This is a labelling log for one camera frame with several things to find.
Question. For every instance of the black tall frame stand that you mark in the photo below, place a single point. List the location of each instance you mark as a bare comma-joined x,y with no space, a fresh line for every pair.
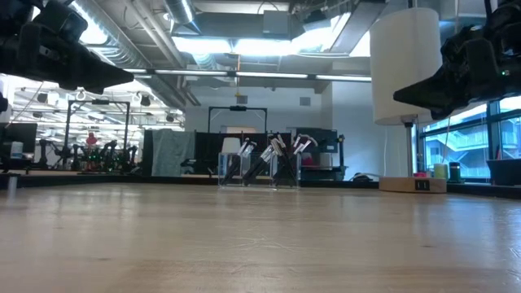
97,102

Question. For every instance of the pink small item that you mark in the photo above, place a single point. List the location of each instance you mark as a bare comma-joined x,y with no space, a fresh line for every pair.
420,174

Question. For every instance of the ceiling light strip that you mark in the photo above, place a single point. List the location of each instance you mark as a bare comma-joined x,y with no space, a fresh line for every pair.
277,75

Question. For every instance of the large black makeup brush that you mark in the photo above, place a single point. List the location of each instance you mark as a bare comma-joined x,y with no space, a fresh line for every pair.
258,165

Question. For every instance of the black cup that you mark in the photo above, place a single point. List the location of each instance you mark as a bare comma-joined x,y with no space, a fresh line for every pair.
454,171

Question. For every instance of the black bin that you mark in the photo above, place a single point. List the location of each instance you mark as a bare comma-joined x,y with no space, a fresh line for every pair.
504,173

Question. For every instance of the black partition wall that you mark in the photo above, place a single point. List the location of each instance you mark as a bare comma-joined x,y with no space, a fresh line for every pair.
203,156

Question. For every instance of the clear acrylic brush organizer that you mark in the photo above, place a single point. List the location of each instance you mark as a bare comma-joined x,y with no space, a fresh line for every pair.
238,181

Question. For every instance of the black background robot arms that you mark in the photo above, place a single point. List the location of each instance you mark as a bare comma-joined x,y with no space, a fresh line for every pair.
110,156

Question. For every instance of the grey metal post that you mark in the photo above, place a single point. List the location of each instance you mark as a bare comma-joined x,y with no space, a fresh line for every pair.
12,185

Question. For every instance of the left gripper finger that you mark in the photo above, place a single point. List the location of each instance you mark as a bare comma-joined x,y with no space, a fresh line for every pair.
97,67
93,86

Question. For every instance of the round metal air duct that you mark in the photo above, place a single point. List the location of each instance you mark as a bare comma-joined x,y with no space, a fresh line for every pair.
181,10
122,49

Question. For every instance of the white shade table lamp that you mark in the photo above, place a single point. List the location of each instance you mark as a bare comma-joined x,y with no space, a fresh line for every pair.
407,69

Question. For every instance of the red background object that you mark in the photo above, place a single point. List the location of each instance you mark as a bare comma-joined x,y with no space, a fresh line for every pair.
91,138

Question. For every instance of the black monitor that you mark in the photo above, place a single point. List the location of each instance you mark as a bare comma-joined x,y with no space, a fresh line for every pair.
28,136

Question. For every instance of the yellow-green cup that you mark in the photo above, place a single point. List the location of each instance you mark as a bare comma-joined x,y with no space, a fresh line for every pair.
440,171

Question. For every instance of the grey wall vent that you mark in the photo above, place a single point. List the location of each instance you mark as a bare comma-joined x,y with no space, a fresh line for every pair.
305,101

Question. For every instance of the black cabinet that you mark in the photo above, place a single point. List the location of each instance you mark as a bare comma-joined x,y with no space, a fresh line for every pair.
321,150

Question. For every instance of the grey ceiling box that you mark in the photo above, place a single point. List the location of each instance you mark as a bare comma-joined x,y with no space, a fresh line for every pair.
275,22

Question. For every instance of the grey hanging cloth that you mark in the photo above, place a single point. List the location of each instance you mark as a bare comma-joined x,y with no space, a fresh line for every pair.
173,152

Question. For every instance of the small white shade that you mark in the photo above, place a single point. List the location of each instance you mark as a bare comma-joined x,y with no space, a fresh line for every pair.
230,145

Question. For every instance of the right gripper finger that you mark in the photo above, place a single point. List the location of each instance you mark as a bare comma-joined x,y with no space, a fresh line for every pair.
447,109
439,87

